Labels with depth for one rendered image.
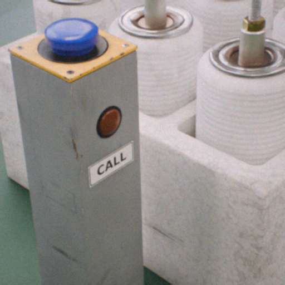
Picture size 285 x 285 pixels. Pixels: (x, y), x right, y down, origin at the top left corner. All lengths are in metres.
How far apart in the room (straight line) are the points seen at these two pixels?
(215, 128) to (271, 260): 0.13
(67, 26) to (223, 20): 0.27
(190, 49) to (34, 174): 0.21
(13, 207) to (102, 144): 0.36
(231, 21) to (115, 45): 0.25
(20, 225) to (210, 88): 0.33
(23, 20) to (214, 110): 0.76
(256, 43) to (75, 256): 0.24
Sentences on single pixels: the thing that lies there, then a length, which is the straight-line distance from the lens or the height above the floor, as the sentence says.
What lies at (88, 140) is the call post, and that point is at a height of 0.26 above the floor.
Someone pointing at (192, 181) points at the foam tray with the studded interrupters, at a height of 0.15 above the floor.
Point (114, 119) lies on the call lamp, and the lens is 0.56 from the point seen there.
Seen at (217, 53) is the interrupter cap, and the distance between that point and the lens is 0.67.
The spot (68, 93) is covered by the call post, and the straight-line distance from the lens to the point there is 0.52.
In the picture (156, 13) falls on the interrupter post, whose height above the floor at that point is 0.27.
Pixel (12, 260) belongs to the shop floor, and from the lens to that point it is 0.84.
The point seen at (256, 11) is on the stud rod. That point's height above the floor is 0.30.
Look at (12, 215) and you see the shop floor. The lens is 0.89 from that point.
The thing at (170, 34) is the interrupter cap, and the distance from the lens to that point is 0.71.
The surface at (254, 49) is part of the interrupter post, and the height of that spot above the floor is 0.27.
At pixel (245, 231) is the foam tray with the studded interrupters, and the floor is 0.13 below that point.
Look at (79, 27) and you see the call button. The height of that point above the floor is 0.33.
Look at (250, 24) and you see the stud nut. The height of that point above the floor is 0.29.
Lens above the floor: 0.56
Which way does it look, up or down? 35 degrees down
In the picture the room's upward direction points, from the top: 2 degrees counter-clockwise
